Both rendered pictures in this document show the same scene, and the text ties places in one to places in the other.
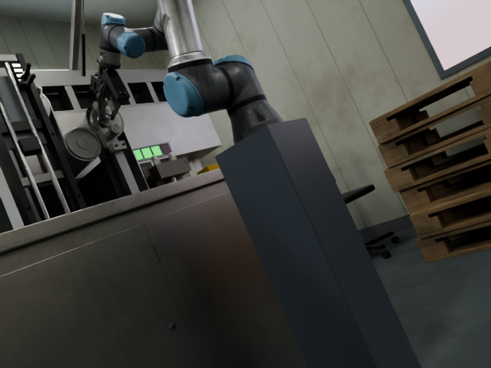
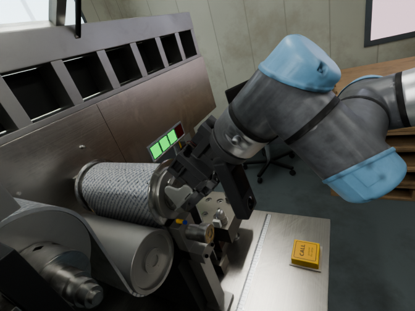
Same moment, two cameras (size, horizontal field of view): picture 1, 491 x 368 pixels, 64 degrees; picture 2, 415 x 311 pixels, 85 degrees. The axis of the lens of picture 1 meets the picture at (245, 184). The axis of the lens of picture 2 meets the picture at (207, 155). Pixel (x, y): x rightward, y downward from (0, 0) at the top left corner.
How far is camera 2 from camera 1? 133 cm
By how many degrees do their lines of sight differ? 31
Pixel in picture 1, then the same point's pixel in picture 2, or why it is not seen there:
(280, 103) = (224, 28)
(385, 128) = not seen: hidden behind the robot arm
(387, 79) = (322, 34)
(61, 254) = not seen: outside the picture
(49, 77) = (19, 49)
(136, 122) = (150, 103)
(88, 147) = (159, 265)
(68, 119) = (69, 128)
